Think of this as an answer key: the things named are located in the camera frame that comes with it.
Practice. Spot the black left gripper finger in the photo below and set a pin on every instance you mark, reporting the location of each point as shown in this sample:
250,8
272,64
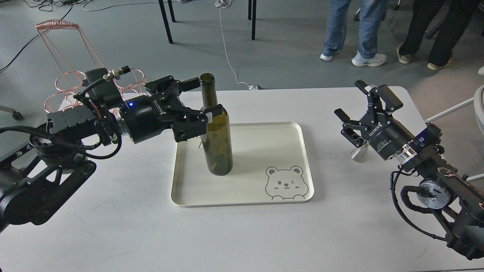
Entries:
195,123
167,86

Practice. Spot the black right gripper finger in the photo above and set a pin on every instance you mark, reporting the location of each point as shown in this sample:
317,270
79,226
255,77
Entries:
348,124
381,99

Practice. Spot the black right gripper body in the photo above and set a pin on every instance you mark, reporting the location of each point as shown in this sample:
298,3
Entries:
386,135

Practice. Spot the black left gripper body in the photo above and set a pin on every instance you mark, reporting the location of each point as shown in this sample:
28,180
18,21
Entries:
145,117

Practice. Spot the dark green wine bottle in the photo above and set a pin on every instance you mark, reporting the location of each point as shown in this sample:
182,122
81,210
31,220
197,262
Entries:
217,141

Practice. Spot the silver steel jigger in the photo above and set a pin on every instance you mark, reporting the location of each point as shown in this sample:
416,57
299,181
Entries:
360,154

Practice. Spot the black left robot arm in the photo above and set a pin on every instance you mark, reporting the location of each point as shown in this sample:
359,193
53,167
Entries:
41,175

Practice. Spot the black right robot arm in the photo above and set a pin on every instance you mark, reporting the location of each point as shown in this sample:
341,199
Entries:
453,200

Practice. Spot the cream tray with bear print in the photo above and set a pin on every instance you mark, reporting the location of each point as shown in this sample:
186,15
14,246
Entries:
270,166

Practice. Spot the black table legs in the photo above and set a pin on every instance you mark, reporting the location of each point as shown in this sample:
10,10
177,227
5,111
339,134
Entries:
170,15

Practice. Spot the chair caster wheel left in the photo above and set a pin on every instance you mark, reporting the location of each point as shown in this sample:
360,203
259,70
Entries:
14,113

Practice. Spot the rose gold wire wine rack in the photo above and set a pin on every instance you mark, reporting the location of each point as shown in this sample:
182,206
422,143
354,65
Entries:
68,68

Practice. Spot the white chair frame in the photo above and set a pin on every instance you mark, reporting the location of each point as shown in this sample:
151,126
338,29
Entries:
476,100

